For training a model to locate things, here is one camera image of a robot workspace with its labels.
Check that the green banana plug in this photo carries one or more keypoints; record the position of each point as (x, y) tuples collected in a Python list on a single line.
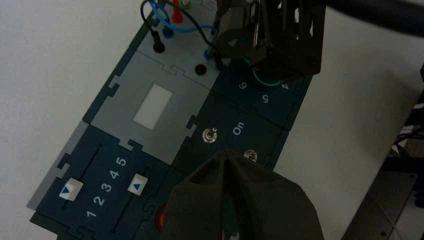
[(186, 3)]

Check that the dark blue grey control box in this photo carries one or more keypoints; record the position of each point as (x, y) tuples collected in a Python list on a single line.
[(152, 145)]

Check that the white slider cap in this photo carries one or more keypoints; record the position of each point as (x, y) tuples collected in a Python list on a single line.
[(137, 184), (70, 189)]

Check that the grey metal mounting plate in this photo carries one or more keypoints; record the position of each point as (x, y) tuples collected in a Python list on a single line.
[(381, 205)]

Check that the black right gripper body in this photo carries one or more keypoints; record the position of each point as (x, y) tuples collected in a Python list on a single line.
[(298, 39)]

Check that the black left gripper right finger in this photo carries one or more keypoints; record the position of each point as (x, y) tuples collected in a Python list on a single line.
[(275, 212)]

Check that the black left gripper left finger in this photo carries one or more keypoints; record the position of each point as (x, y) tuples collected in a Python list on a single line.
[(195, 212)]

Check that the orange round push button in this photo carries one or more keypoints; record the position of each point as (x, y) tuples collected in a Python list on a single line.
[(160, 217)]

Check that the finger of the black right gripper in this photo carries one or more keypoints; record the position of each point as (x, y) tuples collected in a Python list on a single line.
[(245, 46), (238, 15)]

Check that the dark knob with green pointer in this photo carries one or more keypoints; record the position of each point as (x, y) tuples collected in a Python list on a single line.
[(261, 82)]

